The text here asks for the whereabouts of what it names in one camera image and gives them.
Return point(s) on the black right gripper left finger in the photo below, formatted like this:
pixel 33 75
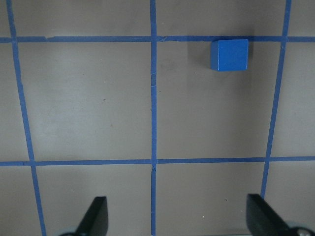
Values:
pixel 95 221

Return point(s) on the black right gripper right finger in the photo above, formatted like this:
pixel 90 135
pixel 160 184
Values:
pixel 262 220

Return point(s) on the blue wooden block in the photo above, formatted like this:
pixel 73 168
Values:
pixel 229 55

